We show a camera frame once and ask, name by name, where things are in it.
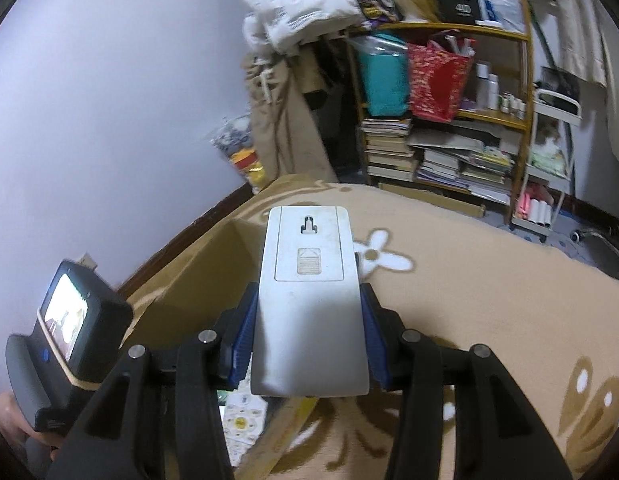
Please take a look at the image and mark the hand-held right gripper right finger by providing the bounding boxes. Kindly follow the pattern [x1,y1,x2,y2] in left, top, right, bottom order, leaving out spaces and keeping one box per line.
[359,282,573,480]

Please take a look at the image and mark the khaki coat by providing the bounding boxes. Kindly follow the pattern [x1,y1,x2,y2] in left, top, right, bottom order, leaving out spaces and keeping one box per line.
[242,52,340,196]

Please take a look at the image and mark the red gift bag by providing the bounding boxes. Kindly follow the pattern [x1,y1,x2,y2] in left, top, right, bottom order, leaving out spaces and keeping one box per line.
[407,32,475,123]

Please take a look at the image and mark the white puffer jacket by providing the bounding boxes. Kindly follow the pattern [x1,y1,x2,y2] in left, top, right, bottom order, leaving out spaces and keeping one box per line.
[240,0,363,56]

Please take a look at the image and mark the plastic bag of plush toys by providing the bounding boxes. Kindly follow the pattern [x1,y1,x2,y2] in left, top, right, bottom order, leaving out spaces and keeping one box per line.
[210,117,268,193]

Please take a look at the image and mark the clear plastic bag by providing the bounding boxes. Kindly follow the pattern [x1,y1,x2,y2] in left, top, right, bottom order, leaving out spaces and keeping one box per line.
[477,0,527,31]

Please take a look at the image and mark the black box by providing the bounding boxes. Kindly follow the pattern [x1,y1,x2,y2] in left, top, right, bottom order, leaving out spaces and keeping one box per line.
[434,0,479,25]

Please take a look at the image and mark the cardboard box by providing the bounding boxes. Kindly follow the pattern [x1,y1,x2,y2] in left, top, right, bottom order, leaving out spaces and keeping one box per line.
[124,217,320,480]

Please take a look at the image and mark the pink and white rolls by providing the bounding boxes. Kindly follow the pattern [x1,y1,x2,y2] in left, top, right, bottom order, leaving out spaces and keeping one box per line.
[519,192,553,223]

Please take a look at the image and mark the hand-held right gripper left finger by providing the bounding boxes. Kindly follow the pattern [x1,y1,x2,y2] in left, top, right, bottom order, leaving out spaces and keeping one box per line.
[47,280,260,480]

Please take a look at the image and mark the plain white remote control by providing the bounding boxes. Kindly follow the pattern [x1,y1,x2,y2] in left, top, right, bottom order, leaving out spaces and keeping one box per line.
[250,205,371,397]

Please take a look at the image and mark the wooden shelf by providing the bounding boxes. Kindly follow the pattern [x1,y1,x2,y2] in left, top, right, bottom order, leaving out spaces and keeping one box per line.
[347,0,535,201]

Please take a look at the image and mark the cream curtain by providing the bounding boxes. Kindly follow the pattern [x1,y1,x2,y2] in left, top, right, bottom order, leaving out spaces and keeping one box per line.
[469,0,610,86]

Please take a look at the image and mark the person's left hand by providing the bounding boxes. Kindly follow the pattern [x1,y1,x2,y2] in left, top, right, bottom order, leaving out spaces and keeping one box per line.
[0,392,58,463]

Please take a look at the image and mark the white trolley cart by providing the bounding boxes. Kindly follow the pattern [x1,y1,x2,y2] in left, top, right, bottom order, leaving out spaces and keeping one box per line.
[509,87,583,241]

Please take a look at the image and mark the row of small bottles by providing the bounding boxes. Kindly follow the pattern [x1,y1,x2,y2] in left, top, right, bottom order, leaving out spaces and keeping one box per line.
[499,92,527,121]

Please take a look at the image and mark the dark picture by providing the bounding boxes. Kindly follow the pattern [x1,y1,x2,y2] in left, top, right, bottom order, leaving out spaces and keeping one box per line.
[539,65,583,98]

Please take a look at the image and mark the stack of books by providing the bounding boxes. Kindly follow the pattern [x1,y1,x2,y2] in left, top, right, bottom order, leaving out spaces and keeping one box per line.
[359,117,420,178]
[414,146,515,206]

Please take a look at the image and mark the white remote with number buttons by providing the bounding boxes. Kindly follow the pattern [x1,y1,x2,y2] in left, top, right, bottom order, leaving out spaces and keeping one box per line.
[220,390,270,468]

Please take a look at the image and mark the grey cardboard sheet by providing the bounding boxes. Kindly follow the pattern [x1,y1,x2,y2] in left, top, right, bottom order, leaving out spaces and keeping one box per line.
[407,127,520,153]

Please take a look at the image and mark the pale green packet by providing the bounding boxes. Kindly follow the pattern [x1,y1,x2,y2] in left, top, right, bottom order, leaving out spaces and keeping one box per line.
[532,152,565,171]

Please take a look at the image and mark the teal bag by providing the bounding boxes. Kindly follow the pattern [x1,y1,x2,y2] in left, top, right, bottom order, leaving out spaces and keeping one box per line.
[359,35,410,117]

